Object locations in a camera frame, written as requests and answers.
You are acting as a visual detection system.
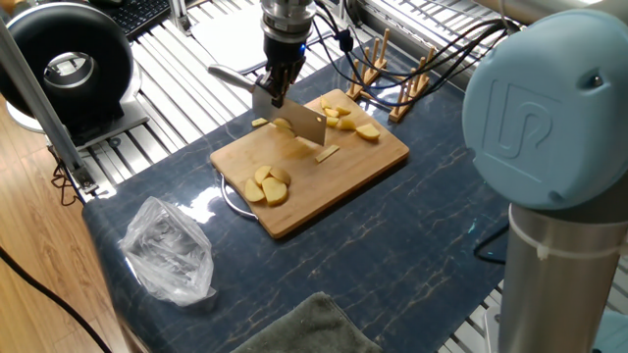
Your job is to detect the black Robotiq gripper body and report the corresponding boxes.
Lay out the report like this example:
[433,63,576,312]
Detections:
[263,33,308,76]

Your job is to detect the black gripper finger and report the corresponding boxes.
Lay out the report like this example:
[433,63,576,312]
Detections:
[285,58,306,95]
[254,72,288,110]

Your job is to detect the steel cleaver knife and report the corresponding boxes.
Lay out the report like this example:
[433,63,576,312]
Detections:
[207,64,328,147]

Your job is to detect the white paper pad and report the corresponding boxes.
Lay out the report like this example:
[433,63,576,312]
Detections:
[189,0,325,78]

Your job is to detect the thin potato slice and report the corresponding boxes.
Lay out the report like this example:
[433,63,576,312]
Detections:
[314,144,340,165]

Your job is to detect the wooden peg rack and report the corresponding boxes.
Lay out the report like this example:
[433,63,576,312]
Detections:
[344,27,437,124]

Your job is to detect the wooden cutting board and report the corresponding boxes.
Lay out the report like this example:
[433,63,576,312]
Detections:
[209,88,411,240]

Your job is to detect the black keyboard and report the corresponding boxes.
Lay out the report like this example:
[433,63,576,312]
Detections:
[105,0,173,39]

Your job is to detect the dark blue marbled mat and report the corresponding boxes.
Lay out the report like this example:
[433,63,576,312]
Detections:
[81,41,510,353]

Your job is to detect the clear plastic bag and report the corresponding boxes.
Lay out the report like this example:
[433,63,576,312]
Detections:
[119,196,217,308]

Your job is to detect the grey-green towel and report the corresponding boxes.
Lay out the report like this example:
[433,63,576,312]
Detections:
[230,291,384,353]

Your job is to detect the perforated aluminium plate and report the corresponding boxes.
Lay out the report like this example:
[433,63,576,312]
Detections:
[484,306,501,353]

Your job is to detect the black gripper cable bundle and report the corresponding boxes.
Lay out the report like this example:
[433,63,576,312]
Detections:
[312,0,521,108]

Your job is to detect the short aluminium post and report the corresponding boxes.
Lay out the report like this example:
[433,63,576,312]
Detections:
[169,0,193,36]

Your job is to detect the tangled black cable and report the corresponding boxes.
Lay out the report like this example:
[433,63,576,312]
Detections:
[50,146,83,207]

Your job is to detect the slanted aluminium post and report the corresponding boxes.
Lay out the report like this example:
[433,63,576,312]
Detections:
[0,19,99,195]

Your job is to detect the black ring-shaped device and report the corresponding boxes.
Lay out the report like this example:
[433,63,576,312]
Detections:
[0,2,151,151]

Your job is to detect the hanging black cable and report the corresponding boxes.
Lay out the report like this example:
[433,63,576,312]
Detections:
[473,223,510,266]

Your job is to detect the black floor cable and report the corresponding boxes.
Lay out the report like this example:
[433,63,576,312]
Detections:
[0,244,114,353]

